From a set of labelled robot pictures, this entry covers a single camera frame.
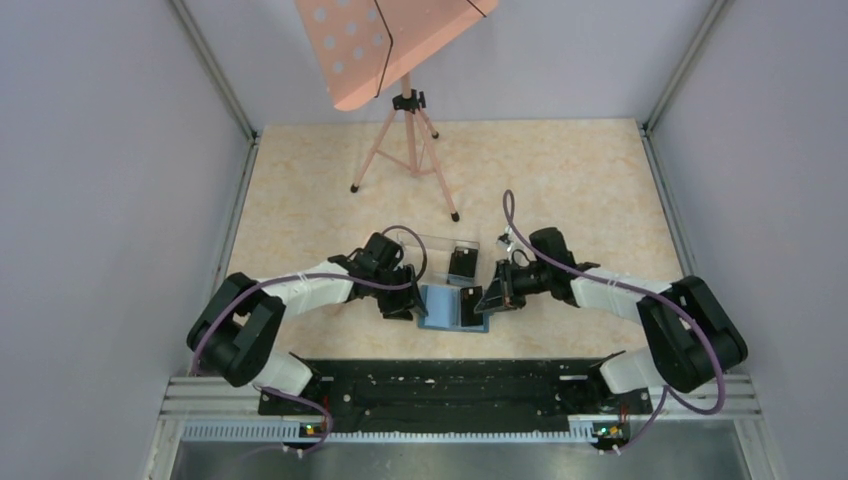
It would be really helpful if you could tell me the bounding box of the clear plastic box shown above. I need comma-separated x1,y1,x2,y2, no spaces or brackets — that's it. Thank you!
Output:
390,231,481,288

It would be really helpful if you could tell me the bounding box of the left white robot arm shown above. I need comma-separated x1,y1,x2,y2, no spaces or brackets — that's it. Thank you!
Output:
186,232,429,414

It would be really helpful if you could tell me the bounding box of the black card stack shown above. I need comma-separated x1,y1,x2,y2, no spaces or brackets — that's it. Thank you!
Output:
448,246,479,280

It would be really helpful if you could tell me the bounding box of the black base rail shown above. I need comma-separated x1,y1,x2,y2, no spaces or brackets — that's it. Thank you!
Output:
258,358,653,434

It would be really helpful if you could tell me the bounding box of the purple cable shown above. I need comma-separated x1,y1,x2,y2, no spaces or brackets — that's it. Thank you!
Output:
501,190,728,458
190,225,430,458

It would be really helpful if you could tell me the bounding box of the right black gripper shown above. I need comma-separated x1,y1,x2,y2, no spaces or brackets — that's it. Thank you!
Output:
475,257,552,313

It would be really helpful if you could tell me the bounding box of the pink music stand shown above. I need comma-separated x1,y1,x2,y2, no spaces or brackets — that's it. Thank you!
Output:
295,0,498,222

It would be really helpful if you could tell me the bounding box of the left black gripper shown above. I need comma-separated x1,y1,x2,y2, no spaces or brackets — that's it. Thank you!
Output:
371,264,428,321

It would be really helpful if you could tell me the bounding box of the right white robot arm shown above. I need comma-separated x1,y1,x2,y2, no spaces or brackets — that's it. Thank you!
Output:
474,227,748,412

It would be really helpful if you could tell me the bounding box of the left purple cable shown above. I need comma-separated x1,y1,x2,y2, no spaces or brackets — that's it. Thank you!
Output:
190,225,430,458

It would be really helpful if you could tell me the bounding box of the teal card holder wallet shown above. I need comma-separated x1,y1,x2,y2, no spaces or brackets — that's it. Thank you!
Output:
417,285,491,333

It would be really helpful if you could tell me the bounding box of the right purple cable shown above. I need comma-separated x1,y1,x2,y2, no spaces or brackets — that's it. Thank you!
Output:
501,190,728,458

